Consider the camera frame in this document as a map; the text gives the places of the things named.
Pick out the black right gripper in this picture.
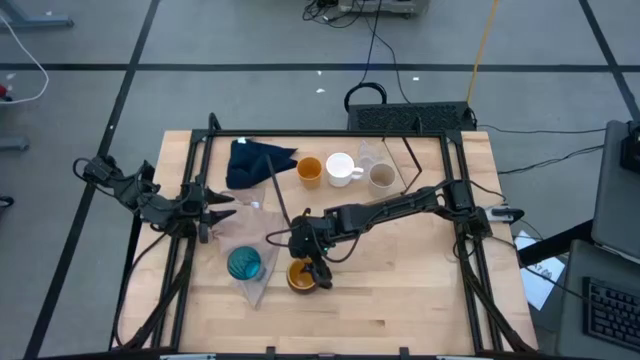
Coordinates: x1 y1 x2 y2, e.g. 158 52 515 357
288 214 335 291

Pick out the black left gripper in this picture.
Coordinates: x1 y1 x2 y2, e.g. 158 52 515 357
180 182 238 228

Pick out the black mug yellow inside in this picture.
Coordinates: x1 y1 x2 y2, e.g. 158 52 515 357
285 257 322 296

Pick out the teal faceted plastic tumbler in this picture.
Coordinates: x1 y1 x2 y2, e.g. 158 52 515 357
226 245 266 282

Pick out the small orange cup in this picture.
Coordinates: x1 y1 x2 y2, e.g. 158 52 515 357
296 155 325 191

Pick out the white mug with handle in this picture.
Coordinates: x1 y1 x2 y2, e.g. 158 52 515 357
325 152 366 189

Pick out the beige handleless cup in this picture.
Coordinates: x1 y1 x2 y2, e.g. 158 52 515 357
368 161 398 199

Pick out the clear glass cup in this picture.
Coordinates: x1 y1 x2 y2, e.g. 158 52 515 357
357 139 389 174

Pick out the pink cloth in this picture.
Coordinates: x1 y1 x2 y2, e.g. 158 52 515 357
202 187 286 310

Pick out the navy blue cloth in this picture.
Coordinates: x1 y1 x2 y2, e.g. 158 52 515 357
225 138 300 191

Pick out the black perforated computer case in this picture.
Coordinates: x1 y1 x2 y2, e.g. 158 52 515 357
346 101 476 134

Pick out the white paper sheet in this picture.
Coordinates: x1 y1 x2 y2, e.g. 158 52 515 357
513 229 567 312

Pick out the grey desk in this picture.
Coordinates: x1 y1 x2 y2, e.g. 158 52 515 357
554 238 640 360

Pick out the grey cart base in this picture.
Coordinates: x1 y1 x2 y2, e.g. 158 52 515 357
338 0 431 17

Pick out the grey table leg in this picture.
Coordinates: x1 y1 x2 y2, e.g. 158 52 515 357
0 0 75 29

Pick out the black keyboard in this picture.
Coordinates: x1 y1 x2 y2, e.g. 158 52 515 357
582 276 640 354

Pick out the grey laptop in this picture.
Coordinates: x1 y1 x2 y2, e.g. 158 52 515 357
591 119 640 262

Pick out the coiled black cable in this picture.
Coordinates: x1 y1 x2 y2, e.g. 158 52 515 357
343 81 389 114

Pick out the black metal table frame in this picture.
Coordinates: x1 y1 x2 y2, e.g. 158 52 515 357
109 112 539 354

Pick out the black floor cable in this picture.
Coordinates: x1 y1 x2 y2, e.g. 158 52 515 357
357 0 412 104

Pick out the white floor cable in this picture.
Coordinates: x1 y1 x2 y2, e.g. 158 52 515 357
0 13 50 106

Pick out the thin black cable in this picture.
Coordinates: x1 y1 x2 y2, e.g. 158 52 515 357
497 144 606 176
474 123 607 136

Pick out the yellow cable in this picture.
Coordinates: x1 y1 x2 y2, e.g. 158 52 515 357
466 0 501 104

